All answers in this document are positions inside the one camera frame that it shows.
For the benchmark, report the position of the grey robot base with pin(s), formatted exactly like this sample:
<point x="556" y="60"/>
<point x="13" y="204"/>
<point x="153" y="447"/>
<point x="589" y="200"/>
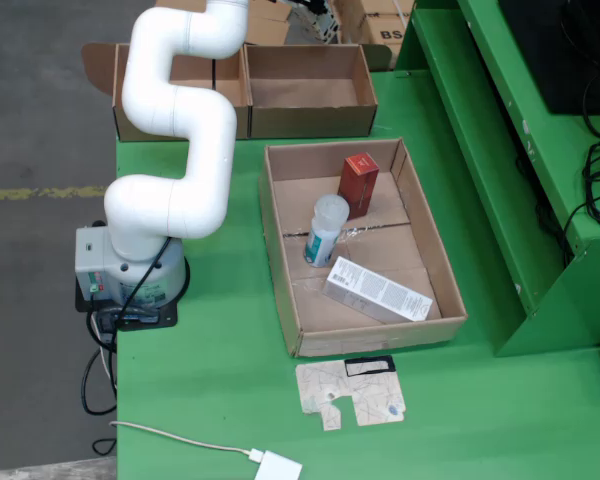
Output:
<point x="92" y="260"/>

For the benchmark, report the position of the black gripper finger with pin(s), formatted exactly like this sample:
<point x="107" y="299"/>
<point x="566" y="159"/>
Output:
<point x="307" y="5"/>

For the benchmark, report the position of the plain brown shipping carton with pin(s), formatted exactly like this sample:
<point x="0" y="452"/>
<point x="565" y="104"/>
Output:
<point x="350" y="20"/>

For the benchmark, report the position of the white power adapter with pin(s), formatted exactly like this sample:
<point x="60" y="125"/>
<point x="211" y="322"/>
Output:
<point x="280" y="470"/>

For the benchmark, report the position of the divided cardboard box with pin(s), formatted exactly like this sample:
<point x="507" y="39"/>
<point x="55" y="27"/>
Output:
<point x="305" y="120"/>

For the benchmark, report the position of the green metal chute bin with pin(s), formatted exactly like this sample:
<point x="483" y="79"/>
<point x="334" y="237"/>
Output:
<point x="480" y="200"/>

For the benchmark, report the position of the shallow cardboard tray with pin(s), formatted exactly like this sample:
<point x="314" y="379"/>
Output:
<point x="380" y="337"/>

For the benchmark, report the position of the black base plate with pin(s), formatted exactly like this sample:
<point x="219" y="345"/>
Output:
<point x="150" y="320"/>

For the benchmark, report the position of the flat beige cardboard cutout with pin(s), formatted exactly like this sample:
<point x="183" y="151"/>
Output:
<point x="365" y="395"/>

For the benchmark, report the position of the printed brown shipping carton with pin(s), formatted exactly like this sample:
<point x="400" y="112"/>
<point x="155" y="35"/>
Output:
<point x="385" y="32"/>

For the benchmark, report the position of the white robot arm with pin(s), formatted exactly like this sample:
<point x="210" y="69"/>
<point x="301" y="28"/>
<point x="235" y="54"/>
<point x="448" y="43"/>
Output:
<point x="200" y="150"/>

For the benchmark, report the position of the long white printed box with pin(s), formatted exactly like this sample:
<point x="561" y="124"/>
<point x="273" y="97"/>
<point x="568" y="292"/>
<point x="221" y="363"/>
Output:
<point x="380" y="290"/>

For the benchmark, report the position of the red product box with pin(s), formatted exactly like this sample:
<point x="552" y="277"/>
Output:
<point x="357" y="185"/>

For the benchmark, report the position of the white bottle with teal label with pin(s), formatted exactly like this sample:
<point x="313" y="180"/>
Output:
<point x="322" y="240"/>

